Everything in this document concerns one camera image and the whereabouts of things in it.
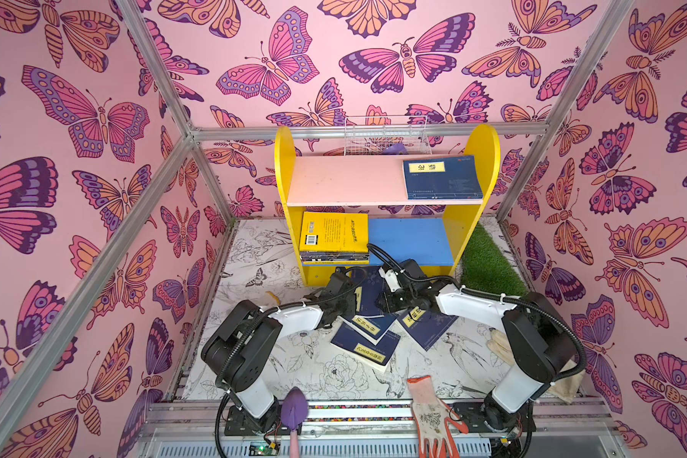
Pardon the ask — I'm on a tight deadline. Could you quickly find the navy book yellow label back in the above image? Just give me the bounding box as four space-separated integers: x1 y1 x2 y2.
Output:
356 266 385 318

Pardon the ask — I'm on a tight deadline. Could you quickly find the thick navy book yellow spine label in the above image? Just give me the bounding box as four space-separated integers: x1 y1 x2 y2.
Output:
330 324 401 372

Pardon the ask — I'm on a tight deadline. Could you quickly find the navy book yellow label front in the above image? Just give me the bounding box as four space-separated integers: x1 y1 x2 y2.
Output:
403 156 483 200

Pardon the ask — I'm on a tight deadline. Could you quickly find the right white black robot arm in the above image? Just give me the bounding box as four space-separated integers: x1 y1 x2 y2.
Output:
379 260 588 432

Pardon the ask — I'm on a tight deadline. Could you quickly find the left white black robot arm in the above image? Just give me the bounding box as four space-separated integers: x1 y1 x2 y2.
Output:
200 266 368 427

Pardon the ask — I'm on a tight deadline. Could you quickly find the navy book yellow label middle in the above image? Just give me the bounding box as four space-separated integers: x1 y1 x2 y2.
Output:
397 307 457 351

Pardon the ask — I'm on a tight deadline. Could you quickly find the yellow pink blue bookshelf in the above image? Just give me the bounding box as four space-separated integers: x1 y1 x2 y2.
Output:
275 124 501 276

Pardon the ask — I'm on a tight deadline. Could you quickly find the green artificial grass mat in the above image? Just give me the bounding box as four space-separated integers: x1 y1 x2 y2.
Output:
461 224 529 296

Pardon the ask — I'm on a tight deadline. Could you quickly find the purple garden trowel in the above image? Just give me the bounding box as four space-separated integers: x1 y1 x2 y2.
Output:
280 387 309 458

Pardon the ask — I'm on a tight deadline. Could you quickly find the red white work glove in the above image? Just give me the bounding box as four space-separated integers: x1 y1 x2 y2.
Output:
406 376 469 458

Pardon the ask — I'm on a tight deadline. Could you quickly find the purple object in basket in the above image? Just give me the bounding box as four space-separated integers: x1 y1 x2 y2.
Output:
382 143 408 156

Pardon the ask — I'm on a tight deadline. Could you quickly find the green circuit board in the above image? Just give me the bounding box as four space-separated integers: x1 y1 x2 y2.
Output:
248 441 280 457

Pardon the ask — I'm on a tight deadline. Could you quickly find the beige cloth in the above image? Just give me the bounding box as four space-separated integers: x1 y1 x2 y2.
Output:
485 328 585 405

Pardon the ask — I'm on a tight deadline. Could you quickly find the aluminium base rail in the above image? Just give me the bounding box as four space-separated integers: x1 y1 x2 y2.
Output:
131 398 631 457

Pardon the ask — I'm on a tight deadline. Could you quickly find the white wire basket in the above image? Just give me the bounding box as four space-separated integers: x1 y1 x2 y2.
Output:
342 114 432 156

